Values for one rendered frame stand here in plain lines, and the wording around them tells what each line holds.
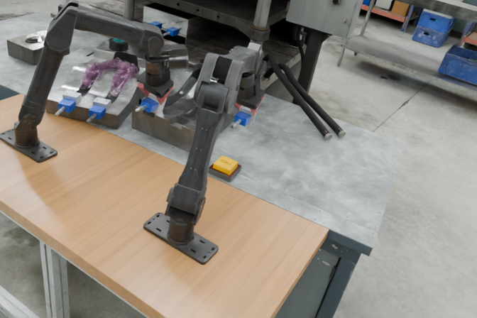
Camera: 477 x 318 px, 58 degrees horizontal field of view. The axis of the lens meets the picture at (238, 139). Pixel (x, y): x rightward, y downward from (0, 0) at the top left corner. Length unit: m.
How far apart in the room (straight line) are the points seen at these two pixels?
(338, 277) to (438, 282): 1.18
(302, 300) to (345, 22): 1.17
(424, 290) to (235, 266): 1.53
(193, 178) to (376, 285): 1.52
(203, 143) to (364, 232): 0.57
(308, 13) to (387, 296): 1.41
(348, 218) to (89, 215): 0.74
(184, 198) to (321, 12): 1.25
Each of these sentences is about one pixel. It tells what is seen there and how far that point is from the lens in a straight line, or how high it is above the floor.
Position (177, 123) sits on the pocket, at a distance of 1.49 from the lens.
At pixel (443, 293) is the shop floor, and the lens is 2.54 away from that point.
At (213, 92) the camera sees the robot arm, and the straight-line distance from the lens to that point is 1.01.
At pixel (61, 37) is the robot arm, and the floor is 1.17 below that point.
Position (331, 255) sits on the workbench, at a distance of 1.43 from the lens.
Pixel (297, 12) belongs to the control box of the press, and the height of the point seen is 1.13.
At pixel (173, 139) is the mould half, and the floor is 0.83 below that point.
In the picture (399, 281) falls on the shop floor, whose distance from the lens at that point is 2.46.
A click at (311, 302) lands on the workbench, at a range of 1.59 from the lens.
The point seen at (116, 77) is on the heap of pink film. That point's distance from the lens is 1.68.
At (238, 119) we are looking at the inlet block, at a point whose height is 0.94.
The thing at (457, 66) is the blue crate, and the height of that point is 0.38.
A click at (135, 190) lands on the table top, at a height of 0.80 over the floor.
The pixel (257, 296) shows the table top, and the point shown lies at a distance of 1.06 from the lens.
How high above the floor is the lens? 1.61
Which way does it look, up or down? 31 degrees down
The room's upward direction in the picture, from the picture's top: 11 degrees clockwise
